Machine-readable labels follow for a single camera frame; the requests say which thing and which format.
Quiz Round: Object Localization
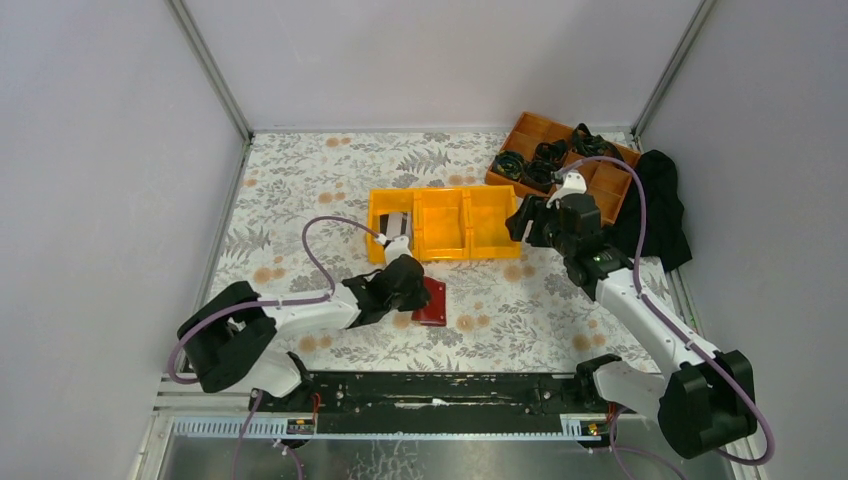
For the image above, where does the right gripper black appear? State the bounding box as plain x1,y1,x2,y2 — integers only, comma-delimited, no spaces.
503,194,574,258

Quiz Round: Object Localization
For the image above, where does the yellow three-compartment bin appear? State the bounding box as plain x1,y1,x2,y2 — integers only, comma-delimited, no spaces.
367,186,521,261

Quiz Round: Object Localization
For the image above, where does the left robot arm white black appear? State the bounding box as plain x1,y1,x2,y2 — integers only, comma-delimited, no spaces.
176,254,431,411

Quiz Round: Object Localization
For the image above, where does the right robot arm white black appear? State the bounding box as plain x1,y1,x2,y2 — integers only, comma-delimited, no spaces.
505,193,758,459

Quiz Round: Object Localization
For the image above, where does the black white striped card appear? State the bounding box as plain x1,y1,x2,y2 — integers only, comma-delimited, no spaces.
378,211,414,239

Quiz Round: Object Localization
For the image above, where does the orange wooden divider tray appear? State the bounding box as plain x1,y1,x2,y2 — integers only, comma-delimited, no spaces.
484,111,643,231

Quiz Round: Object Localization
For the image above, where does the black cloth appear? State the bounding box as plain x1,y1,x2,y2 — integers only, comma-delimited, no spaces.
605,150,692,272

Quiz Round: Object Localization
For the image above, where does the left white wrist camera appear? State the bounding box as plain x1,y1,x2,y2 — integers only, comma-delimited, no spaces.
375,234,413,265

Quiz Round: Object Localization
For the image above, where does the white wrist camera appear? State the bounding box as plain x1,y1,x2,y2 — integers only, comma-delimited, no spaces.
375,234,413,265
546,170,587,208

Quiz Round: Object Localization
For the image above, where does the rolled black strap left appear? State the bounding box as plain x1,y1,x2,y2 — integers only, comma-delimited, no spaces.
492,150,529,183

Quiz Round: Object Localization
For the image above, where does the rolled black strap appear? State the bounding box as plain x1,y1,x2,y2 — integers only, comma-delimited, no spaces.
523,140,570,195
492,150,529,183

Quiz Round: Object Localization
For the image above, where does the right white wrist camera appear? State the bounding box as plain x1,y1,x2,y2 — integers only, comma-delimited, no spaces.
546,170,587,208

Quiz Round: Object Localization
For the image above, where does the rolled black strap middle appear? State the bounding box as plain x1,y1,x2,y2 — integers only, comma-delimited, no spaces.
523,140,570,195

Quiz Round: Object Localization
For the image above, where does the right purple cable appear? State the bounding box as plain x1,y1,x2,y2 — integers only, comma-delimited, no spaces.
556,156,776,466

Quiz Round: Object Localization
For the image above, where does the loose black strap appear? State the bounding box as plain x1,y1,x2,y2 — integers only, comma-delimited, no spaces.
570,123,631,174

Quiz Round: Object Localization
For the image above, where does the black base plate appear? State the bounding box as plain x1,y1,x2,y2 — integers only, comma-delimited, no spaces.
249,354,617,425

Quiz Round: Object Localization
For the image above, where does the aluminium slotted rail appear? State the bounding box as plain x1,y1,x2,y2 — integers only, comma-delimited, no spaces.
173,414,609,446

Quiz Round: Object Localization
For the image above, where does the right aluminium corner post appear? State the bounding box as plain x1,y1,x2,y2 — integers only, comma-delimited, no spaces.
631,0,718,143

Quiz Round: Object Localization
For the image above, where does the aluminium corner post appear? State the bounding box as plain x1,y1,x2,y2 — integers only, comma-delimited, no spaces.
631,0,718,143
165,0,253,142

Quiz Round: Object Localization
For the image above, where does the left aluminium corner post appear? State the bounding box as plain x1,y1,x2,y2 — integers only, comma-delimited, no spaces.
165,0,253,142

